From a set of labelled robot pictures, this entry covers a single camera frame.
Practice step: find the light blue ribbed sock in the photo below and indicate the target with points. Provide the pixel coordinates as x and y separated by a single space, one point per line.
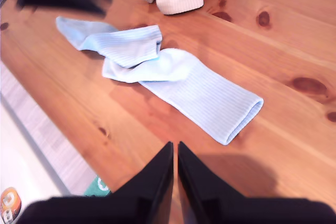
120 45
199 93

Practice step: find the green printed pack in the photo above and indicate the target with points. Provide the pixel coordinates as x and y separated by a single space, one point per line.
98 186

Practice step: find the orange printed pack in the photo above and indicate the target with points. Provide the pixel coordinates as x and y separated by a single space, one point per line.
9 205

